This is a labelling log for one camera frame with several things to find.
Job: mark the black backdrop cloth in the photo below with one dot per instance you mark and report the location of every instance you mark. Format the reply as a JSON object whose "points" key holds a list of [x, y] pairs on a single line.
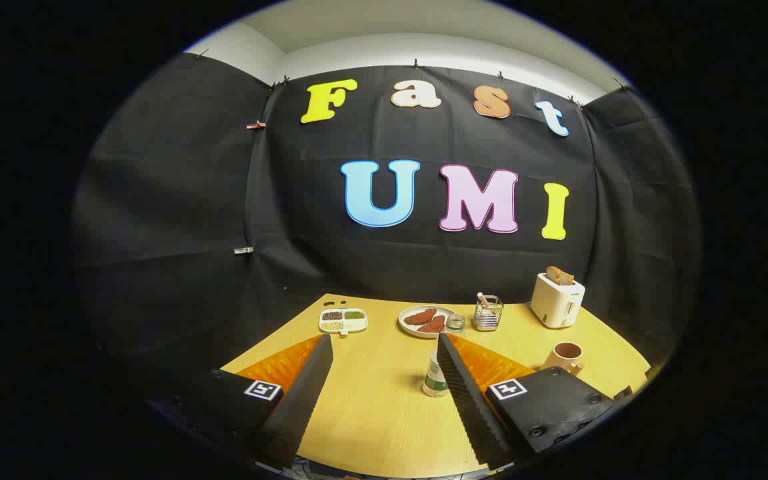
{"points": [[177, 200]]}

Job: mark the toast slice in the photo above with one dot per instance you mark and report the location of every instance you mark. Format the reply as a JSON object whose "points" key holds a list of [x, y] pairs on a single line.
{"points": [[559, 274]]}

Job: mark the red clip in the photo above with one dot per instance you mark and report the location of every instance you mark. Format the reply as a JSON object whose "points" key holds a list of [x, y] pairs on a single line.
{"points": [[255, 124]]}

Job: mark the clear plastic bottle green label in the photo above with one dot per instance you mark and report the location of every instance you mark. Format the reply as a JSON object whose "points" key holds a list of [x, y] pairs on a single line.
{"points": [[434, 380]]}

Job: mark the white round plate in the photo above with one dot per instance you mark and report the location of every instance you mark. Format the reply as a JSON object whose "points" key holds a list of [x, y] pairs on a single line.
{"points": [[409, 326]]}

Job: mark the white divided tray with beans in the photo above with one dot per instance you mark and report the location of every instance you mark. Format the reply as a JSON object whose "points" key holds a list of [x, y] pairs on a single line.
{"points": [[342, 320]]}

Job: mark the wooden table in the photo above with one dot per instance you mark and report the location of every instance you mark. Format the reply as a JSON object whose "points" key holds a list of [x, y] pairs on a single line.
{"points": [[384, 400]]}

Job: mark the brown meat piece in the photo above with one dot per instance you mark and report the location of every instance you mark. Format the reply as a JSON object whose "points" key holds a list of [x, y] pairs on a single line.
{"points": [[420, 316], [432, 325]]}

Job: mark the white toaster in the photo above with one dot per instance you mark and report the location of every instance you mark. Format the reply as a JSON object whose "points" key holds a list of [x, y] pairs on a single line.
{"points": [[556, 305]]}

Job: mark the small glass jar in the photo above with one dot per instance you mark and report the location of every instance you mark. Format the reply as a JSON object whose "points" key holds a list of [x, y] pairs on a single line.
{"points": [[454, 323]]}

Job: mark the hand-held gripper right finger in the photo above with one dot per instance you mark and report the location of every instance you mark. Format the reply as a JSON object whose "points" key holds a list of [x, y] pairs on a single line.
{"points": [[467, 400]]}

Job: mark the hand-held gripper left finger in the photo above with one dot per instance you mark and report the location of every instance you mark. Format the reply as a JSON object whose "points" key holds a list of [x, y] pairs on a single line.
{"points": [[304, 400]]}

